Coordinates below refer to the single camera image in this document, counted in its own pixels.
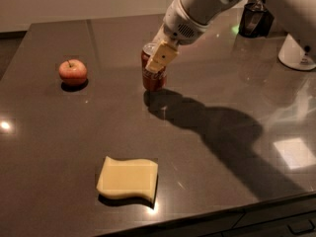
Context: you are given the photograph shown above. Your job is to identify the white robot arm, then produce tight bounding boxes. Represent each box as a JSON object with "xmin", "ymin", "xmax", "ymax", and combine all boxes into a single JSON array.
[{"xmin": 146, "ymin": 0, "xmax": 316, "ymax": 73}]

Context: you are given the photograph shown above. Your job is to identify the red yellow apple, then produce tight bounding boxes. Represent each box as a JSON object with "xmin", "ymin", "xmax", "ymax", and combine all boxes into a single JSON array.
[{"xmin": 58, "ymin": 59, "xmax": 88, "ymax": 87}]

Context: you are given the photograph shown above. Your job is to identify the red coke can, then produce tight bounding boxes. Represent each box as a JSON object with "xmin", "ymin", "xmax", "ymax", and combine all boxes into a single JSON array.
[{"xmin": 141, "ymin": 42, "xmax": 167, "ymax": 92}]

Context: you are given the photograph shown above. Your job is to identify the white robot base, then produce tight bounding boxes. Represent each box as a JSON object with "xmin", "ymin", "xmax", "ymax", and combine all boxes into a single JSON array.
[{"xmin": 278, "ymin": 35, "xmax": 316, "ymax": 71}]

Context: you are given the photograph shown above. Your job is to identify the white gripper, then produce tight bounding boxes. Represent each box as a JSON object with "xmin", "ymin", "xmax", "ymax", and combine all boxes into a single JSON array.
[{"xmin": 145, "ymin": 0, "xmax": 211, "ymax": 73}]

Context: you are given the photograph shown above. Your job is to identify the yellow wavy sponge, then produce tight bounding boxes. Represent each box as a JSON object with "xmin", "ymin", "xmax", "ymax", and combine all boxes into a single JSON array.
[{"xmin": 96, "ymin": 156, "xmax": 158, "ymax": 202}]

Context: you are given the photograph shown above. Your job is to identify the dark cabinet drawer handle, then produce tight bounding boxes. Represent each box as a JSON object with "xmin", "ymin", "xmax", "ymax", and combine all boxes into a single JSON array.
[{"xmin": 287, "ymin": 219, "xmax": 316, "ymax": 236}]

